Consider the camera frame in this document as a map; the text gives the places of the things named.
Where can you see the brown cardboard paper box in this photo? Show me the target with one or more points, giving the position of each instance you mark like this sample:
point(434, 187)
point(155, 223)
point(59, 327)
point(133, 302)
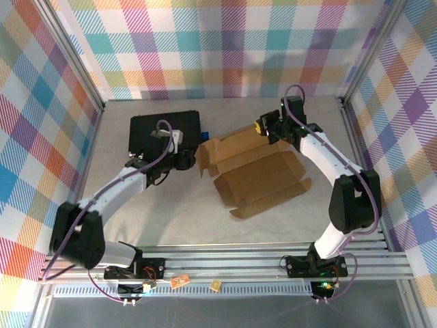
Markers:
point(252, 181)

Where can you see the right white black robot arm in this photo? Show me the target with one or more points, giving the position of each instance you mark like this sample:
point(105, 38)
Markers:
point(321, 153)

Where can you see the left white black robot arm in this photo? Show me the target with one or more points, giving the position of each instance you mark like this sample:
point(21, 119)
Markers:
point(109, 194)

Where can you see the small blue cube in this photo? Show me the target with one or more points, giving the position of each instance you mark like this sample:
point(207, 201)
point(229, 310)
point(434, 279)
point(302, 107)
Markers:
point(205, 135)

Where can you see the black flat tray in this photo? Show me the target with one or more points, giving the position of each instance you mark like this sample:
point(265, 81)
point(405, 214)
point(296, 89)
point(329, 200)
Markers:
point(147, 130)

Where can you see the small orange circuit board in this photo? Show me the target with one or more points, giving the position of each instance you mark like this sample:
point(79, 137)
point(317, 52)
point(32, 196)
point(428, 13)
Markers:
point(180, 281)

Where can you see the small yellow chip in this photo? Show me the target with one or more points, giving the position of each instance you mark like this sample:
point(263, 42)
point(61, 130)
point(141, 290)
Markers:
point(215, 285)

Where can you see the black left controller board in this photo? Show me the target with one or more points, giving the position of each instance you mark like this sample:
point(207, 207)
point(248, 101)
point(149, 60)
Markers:
point(131, 289)

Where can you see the black controller board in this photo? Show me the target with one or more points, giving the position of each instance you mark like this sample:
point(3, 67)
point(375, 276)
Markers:
point(322, 288)
point(131, 289)

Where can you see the grey base panel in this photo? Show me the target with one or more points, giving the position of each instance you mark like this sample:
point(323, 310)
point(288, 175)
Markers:
point(222, 312)

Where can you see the black right controller board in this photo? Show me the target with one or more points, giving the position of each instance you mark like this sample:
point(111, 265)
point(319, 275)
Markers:
point(322, 288)

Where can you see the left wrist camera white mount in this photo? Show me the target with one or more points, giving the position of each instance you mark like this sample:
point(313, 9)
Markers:
point(175, 138)

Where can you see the aluminium side rail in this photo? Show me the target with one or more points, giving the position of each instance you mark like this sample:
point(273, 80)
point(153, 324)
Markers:
point(358, 150)
point(89, 160)

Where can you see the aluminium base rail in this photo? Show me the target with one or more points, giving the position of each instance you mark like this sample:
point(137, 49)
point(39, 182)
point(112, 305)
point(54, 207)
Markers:
point(222, 264)

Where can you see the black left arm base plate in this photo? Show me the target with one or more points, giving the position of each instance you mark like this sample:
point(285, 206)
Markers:
point(153, 266)

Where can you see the aluminium frame post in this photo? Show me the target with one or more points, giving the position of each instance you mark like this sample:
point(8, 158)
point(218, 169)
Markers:
point(372, 51)
point(71, 54)

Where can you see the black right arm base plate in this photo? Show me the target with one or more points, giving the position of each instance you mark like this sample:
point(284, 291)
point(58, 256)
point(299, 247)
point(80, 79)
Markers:
point(297, 266)

